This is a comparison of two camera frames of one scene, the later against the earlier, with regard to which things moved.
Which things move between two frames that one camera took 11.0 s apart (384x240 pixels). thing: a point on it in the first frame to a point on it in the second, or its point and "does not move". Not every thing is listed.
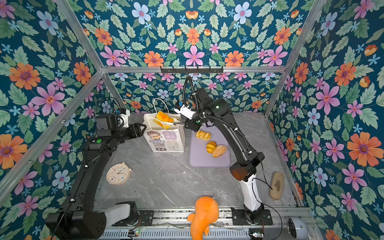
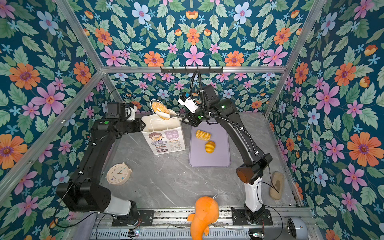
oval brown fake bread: [219, 150] to [159, 107]
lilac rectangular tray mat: [198, 156] does not move
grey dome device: [297, 228] does not move
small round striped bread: [210, 146] does not move
